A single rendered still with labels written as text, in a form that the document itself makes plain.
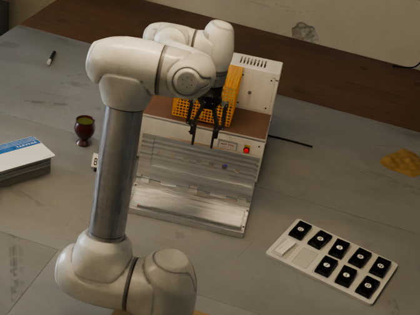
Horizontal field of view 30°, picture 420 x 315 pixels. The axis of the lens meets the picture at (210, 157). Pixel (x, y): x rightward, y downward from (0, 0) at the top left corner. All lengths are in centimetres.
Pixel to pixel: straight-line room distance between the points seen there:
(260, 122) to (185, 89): 122
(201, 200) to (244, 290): 47
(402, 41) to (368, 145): 103
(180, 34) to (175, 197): 69
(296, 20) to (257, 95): 138
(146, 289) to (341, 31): 262
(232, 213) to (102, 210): 86
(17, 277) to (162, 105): 98
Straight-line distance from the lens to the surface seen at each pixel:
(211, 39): 250
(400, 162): 348
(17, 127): 328
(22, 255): 262
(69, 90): 358
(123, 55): 197
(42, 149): 297
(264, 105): 318
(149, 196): 289
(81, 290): 220
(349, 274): 273
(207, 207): 288
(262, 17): 452
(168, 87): 195
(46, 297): 247
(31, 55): 389
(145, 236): 273
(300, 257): 275
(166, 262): 214
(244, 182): 290
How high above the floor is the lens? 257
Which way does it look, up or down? 31 degrees down
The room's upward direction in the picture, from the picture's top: 10 degrees clockwise
